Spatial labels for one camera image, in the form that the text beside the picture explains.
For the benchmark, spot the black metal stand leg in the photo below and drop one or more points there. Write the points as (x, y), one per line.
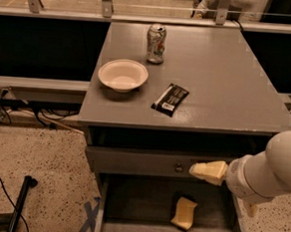
(9, 221)

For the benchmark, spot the open grey middle drawer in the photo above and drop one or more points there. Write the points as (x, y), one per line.
(148, 203)

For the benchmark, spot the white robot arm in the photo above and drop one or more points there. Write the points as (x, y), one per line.
(255, 179)

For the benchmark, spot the yellow sponge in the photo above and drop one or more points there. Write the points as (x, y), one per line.
(183, 213)

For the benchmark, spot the grey drawer cabinet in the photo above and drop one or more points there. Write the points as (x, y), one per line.
(231, 110)

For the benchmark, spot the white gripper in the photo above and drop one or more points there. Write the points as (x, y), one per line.
(237, 176)

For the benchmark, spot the grey upper drawer with knob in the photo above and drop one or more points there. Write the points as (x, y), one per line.
(146, 162)

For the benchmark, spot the black snack bar wrapper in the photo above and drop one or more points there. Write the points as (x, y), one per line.
(169, 101)

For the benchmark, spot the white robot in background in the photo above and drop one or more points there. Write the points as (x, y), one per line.
(238, 10)

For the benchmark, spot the silver soda can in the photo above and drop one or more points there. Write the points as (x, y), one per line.
(156, 36)

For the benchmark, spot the white paper bowl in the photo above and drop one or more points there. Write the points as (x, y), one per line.
(123, 75)

